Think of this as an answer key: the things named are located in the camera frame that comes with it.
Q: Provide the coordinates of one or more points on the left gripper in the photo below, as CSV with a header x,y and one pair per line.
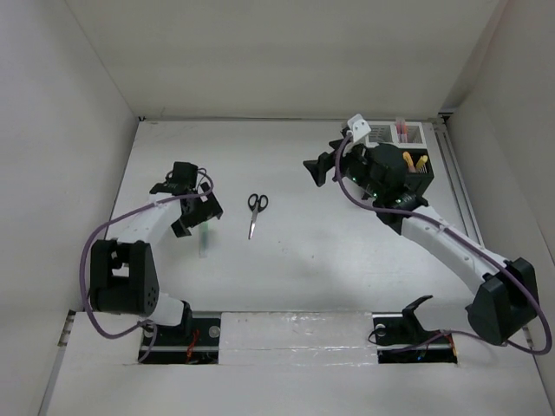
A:
x,y
208,209

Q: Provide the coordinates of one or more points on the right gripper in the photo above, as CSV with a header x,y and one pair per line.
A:
x,y
320,166

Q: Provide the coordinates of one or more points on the green highlighter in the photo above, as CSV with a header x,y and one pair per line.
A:
x,y
203,239

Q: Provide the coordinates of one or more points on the black handled scissors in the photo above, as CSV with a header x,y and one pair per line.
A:
x,y
256,203

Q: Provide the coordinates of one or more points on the red pen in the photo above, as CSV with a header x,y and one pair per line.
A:
x,y
398,125

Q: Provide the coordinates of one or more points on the orange highlighter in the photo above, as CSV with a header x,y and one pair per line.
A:
x,y
409,161

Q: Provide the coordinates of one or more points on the yellow highlighter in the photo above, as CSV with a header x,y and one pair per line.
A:
x,y
421,165

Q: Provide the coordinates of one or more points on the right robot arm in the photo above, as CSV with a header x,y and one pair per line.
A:
x,y
505,291

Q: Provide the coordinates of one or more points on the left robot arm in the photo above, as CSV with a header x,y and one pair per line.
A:
x,y
118,275

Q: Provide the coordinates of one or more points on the white organizer box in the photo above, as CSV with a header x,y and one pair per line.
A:
x,y
410,135

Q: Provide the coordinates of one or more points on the black organizer box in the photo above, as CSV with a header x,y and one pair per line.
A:
x,y
420,175

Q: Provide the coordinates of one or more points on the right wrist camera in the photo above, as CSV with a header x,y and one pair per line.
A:
x,y
359,128

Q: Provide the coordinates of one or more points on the aluminium rail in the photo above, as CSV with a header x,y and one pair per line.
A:
x,y
455,179

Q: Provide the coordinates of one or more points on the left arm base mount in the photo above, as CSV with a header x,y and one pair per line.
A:
x,y
198,345

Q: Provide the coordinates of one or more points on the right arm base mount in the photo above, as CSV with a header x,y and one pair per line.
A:
x,y
401,339

